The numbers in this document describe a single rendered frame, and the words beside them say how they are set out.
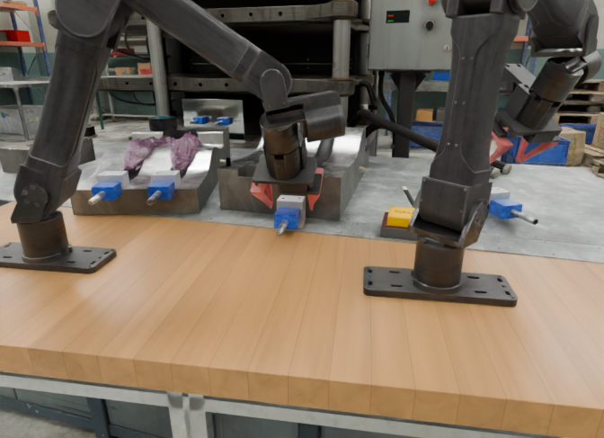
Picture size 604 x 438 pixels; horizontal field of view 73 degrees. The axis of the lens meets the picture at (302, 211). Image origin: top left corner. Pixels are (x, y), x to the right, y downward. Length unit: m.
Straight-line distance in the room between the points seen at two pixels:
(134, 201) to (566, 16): 0.80
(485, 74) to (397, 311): 0.30
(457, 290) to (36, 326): 0.53
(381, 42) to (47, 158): 1.24
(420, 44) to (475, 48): 1.09
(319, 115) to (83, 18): 0.33
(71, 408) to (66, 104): 1.07
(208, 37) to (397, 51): 1.09
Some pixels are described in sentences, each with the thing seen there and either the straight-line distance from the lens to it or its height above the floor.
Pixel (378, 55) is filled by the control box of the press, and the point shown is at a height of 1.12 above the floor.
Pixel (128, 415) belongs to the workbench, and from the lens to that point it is 1.41.
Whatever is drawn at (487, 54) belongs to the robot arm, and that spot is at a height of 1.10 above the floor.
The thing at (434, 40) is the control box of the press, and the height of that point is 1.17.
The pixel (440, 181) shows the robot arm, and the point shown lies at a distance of 0.55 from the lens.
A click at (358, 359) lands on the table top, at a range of 0.47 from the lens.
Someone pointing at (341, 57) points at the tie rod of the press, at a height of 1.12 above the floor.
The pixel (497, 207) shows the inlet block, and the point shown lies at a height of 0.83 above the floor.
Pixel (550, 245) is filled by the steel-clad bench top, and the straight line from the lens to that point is 0.83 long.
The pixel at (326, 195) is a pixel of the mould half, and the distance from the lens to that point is 0.81.
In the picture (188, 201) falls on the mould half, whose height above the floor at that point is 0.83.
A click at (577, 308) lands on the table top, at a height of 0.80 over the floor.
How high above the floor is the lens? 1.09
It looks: 20 degrees down
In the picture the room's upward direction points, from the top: straight up
